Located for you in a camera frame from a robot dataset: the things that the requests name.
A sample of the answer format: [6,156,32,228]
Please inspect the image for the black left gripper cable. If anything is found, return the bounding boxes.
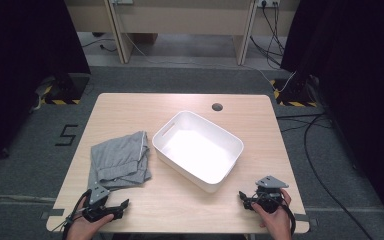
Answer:
[50,188,94,240]

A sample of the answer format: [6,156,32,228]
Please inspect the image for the bundle of black cables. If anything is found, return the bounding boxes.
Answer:
[249,2,287,69]

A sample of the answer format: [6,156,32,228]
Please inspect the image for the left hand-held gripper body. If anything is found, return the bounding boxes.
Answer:
[81,184,115,223]

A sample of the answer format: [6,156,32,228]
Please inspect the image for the person's right hand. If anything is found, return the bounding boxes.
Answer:
[251,188,293,240]

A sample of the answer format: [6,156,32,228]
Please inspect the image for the black floor cable with plug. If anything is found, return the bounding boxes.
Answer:
[80,37,118,53]

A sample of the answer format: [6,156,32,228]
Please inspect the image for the person's left hand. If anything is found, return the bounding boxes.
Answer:
[65,195,115,240]

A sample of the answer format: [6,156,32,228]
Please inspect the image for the grey pants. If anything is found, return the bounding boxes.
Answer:
[87,130,153,192]

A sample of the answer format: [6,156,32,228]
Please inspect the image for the black curtain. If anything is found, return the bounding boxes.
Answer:
[0,0,92,176]
[279,0,384,231]

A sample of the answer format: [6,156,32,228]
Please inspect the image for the grey tape strip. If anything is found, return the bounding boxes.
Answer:
[40,208,66,221]
[293,213,318,228]

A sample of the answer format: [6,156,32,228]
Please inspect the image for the long black floor cable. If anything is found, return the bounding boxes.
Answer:
[275,112,375,240]

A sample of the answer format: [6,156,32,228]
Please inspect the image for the beige wooden desk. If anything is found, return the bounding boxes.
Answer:
[63,0,302,66]

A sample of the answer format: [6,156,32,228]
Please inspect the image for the white wall socket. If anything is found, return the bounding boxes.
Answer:
[257,0,281,9]

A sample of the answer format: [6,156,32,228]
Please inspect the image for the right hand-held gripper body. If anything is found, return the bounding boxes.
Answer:
[251,175,290,214]

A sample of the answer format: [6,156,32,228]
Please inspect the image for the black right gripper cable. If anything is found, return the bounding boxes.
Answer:
[278,196,297,237]

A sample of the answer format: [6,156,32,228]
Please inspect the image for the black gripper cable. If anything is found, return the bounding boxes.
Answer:
[50,188,94,240]
[278,196,297,237]

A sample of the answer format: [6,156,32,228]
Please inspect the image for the white plastic bin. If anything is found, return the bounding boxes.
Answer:
[151,110,245,194]

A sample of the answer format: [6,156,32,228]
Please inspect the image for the black stand base striped tape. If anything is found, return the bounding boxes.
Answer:
[269,74,320,108]
[34,73,91,106]

